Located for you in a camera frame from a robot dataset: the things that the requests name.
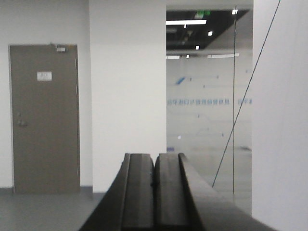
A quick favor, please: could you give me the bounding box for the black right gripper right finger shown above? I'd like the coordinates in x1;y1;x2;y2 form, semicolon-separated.
154;153;272;231

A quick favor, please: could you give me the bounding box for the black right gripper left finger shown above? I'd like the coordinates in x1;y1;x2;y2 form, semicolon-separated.
80;154;154;231

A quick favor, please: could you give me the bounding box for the brown room door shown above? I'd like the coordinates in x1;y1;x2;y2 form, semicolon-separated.
10;45;80;194

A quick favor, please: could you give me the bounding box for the white sign on door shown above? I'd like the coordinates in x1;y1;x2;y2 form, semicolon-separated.
37;71;52;81

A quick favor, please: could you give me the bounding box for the frosted glass partition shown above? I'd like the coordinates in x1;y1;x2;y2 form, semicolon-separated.
167;52;252;213

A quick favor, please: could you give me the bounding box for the green exit sign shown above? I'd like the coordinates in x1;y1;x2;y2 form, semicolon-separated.
194;10;211;20

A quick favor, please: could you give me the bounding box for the dark blue rope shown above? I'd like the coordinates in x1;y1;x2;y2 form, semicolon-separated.
211;0;282;188

